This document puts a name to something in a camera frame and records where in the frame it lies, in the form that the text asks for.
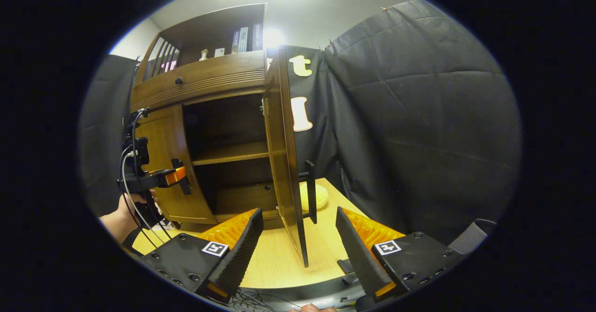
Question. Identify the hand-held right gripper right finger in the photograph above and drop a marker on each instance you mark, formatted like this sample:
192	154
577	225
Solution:
356	251

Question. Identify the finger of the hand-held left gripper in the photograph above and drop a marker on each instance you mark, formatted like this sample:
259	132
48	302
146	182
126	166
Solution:
176	176

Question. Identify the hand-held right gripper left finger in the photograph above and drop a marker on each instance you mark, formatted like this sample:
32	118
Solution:
242	256

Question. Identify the wooden shoe cabinet door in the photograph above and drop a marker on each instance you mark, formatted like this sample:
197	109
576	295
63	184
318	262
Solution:
284	163
165	130

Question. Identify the wooden double-door shoe cabinet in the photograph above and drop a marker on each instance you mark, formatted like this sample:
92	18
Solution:
223	153

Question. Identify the wooden cabinet drawer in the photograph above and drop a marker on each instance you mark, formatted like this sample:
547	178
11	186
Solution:
209	77

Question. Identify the pale yellow round pad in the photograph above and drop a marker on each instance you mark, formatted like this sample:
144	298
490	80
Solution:
321	195

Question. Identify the small white box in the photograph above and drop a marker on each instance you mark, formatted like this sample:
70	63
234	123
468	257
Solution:
219	52

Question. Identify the black backdrop cloth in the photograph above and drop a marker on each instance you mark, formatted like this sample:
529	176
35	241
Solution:
419	116

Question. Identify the grey spine book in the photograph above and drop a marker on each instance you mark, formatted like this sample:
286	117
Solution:
243	39

